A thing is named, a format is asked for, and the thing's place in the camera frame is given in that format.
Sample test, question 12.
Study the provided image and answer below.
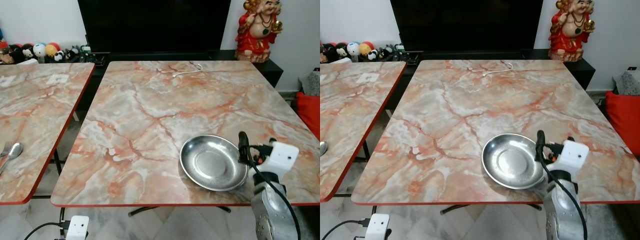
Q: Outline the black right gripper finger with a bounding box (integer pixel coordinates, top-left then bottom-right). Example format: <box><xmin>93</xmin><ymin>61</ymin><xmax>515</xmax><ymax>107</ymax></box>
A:
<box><xmin>238</xmin><ymin>131</ymin><xmax>252</xmax><ymax>166</ymax></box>
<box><xmin>535</xmin><ymin>129</ymin><xmax>547</xmax><ymax>162</ymax></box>

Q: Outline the round stainless steel plate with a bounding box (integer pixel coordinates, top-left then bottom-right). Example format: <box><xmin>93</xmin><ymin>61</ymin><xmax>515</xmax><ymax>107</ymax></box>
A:
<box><xmin>481</xmin><ymin>133</ymin><xmax>547</xmax><ymax>190</ymax></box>
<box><xmin>179</xmin><ymin>134</ymin><xmax>250</xmax><ymax>193</ymax></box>

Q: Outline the red cushion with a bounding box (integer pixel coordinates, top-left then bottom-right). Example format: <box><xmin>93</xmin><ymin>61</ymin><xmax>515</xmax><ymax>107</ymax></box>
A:
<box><xmin>295</xmin><ymin>91</ymin><xmax>321</xmax><ymax>141</ymax></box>
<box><xmin>604</xmin><ymin>90</ymin><xmax>640</xmax><ymax>157</ymax></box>

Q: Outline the grey speckled cushion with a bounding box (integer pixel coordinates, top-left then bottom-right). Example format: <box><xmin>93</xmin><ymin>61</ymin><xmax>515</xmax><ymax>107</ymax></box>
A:
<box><xmin>613</xmin><ymin>69</ymin><xmax>640</xmax><ymax>96</ymax></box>
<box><xmin>299</xmin><ymin>71</ymin><xmax>321</xmax><ymax>97</ymax></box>

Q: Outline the red laughing Buddha statue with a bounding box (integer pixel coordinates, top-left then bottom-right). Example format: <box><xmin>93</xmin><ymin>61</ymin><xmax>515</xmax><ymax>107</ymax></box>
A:
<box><xmin>548</xmin><ymin>0</ymin><xmax>596</xmax><ymax>63</ymax></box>
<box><xmin>234</xmin><ymin>0</ymin><xmax>284</xmax><ymax>64</ymax></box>

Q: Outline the black flat screen television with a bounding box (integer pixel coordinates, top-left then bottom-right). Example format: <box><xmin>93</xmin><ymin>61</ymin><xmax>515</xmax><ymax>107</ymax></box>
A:
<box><xmin>389</xmin><ymin>0</ymin><xmax>545</xmax><ymax>52</ymax></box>
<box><xmin>77</xmin><ymin>0</ymin><xmax>232</xmax><ymax>54</ymax></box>

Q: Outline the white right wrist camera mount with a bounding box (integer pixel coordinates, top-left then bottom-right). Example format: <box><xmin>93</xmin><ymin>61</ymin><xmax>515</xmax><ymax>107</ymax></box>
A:
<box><xmin>554</xmin><ymin>139</ymin><xmax>590</xmax><ymax>174</ymax></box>
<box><xmin>259</xmin><ymin>141</ymin><xmax>300</xmax><ymax>175</ymax></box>

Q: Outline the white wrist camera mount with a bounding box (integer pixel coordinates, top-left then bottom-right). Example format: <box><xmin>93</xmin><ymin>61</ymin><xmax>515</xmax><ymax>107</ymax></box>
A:
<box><xmin>554</xmin><ymin>139</ymin><xmax>590</xmax><ymax>174</ymax></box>
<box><xmin>259</xmin><ymin>141</ymin><xmax>300</xmax><ymax>175</ymax></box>
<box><xmin>364</xmin><ymin>213</ymin><xmax>391</xmax><ymax>240</ymax></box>
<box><xmin>66</xmin><ymin>215</ymin><xmax>90</xmax><ymax>240</ymax></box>

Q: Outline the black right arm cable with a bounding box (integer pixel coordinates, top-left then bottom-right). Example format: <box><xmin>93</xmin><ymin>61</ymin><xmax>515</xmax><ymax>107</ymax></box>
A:
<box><xmin>542</xmin><ymin>158</ymin><xmax>589</xmax><ymax>240</ymax></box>
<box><xmin>248</xmin><ymin>159</ymin><xmax>302</xmax><ymax>240</ymax></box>

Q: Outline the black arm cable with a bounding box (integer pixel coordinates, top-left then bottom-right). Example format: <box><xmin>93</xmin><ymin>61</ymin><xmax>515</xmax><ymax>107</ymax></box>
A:
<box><xmin>542</xmin><ymin>158</ymin><xmax>589</xmax><ymax>240</ymax></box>
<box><xmin>320</xmin><ymin>218</ymin><xmax>372</xmax><ymax>240</ymax></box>
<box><xmin>248</xmin><ymin>159</ymin><xmax>302</xmax><ymax>240</ymax></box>
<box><xmin>23</xmin><ymin>221</ymin><xmax>69</xmax><ymax>240</ymax></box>

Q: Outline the white cable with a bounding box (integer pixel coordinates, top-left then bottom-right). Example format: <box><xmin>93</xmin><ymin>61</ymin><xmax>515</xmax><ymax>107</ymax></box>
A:
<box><xmin>483</xmin><ymin>62</ymin><xmax>515</xmax><ymax>78</ymax></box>
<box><xmin>172</xmin><ymin>63</ymin><xmax>204</xmax><ymax>79</ymax></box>

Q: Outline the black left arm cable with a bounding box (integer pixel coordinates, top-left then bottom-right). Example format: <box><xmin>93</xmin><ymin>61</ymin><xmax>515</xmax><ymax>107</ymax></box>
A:
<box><xmin>320</xmin><ymin>218</ymin><xmax>372</xmax><ymax>240</ymax></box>
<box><xmin>23</xmin><ymin>221</ymin><xmax>69</xmax><ymax>240</ymax></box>

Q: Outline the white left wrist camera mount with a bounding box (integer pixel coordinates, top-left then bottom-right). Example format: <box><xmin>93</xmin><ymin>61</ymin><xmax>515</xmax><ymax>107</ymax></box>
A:
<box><xmin>66</xmin><ymin>215</ymin><xmax>90</xmax><ymax>240</ymax></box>
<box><xmin>364</xmin><ymin>213</ymin><xmax>391</xmax><ymax>240</ymax></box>

